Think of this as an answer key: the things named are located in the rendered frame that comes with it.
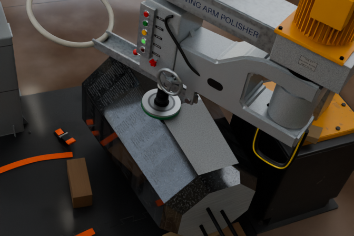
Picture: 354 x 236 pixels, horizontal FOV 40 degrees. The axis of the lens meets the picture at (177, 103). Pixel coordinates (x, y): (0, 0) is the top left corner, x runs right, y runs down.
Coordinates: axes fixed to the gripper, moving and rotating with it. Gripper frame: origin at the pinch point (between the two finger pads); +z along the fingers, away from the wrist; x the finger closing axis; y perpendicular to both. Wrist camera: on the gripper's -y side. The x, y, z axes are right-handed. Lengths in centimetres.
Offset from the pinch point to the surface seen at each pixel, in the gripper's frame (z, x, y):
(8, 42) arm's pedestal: 38, 34, 25
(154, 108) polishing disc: -3, 67, -60
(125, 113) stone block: 20, 62, -51
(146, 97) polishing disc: 0, 60, -55
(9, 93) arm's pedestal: 77, 44, 15
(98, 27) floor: 132, -86, -29
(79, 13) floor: 142, -100, -9
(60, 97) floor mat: 114, 10, -19
